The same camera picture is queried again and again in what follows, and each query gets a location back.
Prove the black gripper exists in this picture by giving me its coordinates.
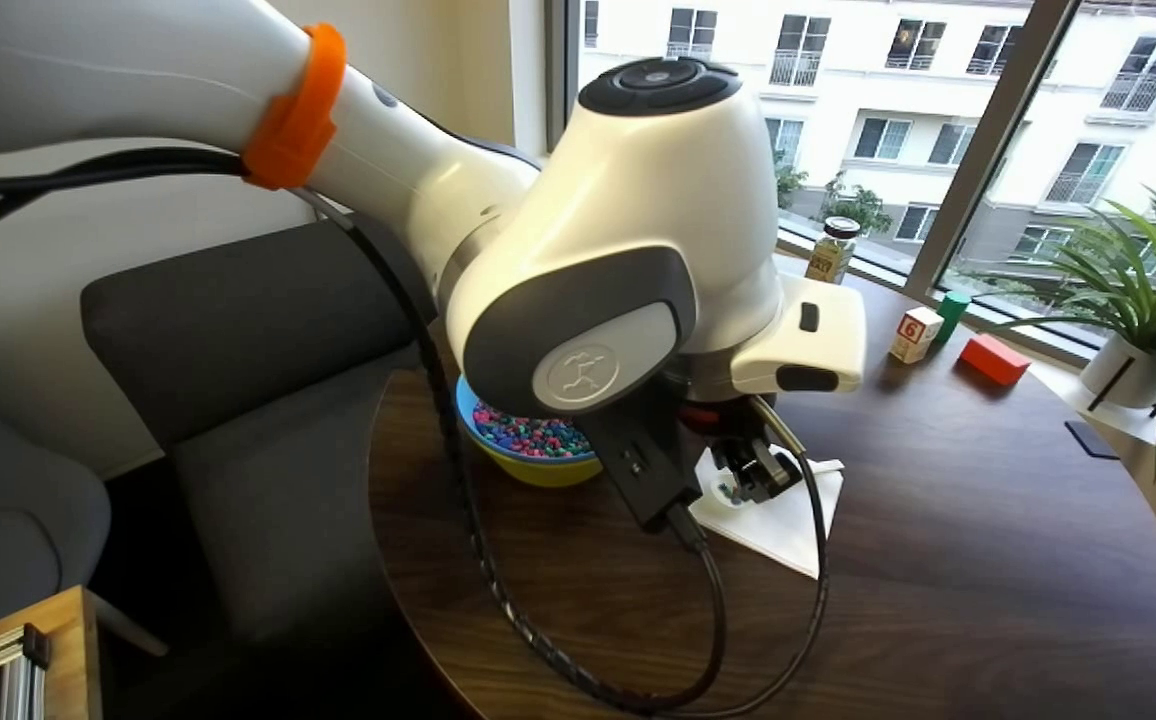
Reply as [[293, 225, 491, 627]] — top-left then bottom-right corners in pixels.
[[678, 387, 812, 509]]

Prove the colorful beads substance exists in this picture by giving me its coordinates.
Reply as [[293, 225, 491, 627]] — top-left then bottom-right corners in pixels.
[[467, 404, 601, 466]]

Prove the blue and yellow bowl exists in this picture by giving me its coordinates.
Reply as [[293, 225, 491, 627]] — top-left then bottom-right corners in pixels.
[[449, 372, 607, 493]]

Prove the white paper napkin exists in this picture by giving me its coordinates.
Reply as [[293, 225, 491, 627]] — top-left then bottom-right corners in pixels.
[[682, 443, 851, 584]]

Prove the white printed cube block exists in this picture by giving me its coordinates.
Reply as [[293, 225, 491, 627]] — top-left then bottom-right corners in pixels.
[[886, 304, 949, 372]]

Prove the glass jar with dark lid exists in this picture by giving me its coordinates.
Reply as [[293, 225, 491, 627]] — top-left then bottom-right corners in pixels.
[[800, 213, 863, 289]]

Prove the green block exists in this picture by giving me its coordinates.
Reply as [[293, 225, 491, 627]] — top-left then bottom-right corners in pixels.
[[930, 289, 977, 351]]

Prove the red block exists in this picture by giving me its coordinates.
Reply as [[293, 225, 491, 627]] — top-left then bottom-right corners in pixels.
[[951, 331, 1035, 397]]

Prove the potted green plant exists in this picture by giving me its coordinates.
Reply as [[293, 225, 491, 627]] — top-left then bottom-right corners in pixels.
[[999, 197, 1156, 471]]

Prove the white apartment building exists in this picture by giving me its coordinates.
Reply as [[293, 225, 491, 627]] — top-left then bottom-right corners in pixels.
[[571, 0, 1156, 277]]

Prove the dark grey cushioned bench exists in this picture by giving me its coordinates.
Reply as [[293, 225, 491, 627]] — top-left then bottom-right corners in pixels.
[[76, 218, 465, 654]]

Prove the grey blue chair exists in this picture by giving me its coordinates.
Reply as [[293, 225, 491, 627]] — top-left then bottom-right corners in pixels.
[[0, 347, 114, 633]]

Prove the wooden cart with aluminium rails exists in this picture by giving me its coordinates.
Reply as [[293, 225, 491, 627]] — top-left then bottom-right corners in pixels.
[[0, 580, 106, 720]]

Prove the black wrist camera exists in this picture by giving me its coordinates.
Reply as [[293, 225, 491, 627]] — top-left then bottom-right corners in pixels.
[[583, 380, 712, 535]]

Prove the thin black cable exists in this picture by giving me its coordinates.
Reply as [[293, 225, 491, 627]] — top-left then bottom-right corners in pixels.
[[678, 397, 834, 720]]

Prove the thick black braided cable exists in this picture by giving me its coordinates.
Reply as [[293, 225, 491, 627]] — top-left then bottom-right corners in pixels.
[[0, 139, 733, 720]]

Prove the grey window frame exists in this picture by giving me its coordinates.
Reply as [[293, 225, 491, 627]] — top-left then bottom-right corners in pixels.
[[539, 0, 1156, 391]]

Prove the orange clamp ring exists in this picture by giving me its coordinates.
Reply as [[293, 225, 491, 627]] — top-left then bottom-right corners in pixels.
[[239, 21, 353, 197]]

